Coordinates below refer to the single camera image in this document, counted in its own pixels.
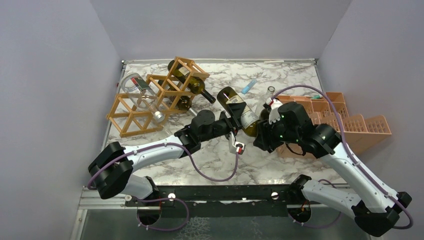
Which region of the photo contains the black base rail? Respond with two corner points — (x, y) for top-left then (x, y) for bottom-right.
(125, 184), (306, 218)

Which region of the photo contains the wooden wine rack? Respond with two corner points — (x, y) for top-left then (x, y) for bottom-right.
(106, 57), (210, 138)

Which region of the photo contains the clear slim glass bottle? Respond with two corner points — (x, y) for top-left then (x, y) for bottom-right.
(255, 86), (276, 117)

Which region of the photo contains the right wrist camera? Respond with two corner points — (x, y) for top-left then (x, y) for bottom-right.
(263, 98), (283, 124)

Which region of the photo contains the green wine bottle brown label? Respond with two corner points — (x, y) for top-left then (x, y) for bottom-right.
(158, 80), (198, 117)

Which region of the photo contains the green wine bottle silver neck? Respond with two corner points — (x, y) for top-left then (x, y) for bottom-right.
(259, 106), (271, 121)

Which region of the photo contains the clear round glass bottle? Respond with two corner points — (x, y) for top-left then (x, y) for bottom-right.
(120, 73), (165, 123)

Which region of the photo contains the blue highlighter pen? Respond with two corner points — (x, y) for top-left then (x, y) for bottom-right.
(241, 79), (257, 95)

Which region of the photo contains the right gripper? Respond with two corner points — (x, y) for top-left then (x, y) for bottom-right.
(253, 113), (301, 150)

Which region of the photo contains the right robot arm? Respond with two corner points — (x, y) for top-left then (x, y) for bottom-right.
(253, 99), (412, 237)

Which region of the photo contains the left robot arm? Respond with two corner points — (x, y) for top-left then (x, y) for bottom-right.
(87, 103), (247, 206)

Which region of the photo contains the green wine bottle black top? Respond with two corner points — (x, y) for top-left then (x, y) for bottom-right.
(216, 86), (260, 137)

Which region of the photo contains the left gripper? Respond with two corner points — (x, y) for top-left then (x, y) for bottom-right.
(199, 102), (247, 143)

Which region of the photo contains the orange plastic crate rack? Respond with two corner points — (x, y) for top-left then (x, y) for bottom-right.
(275, 91), (392, 161)

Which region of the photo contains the green wine bottle black neck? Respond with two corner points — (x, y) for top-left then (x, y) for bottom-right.
(167, 60), (216, 104)

